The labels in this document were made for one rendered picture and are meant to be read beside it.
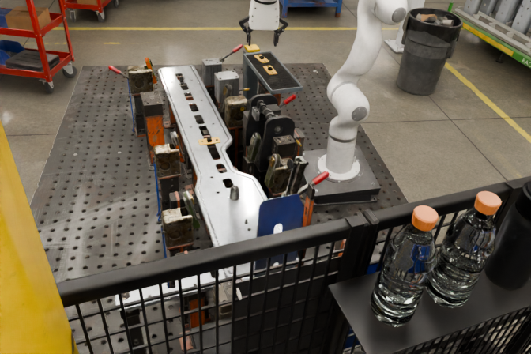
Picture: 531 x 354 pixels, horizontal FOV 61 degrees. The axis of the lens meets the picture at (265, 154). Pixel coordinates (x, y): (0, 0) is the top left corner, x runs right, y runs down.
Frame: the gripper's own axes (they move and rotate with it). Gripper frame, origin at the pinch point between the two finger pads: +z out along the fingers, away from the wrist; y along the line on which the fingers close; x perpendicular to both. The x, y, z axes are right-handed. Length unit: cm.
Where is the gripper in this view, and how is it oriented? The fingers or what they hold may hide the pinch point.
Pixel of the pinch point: (261, 42)
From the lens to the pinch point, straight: 161.9
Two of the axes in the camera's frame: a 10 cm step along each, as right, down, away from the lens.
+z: -0.8, 7.6, 6.5
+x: 1.0, 6.5, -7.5
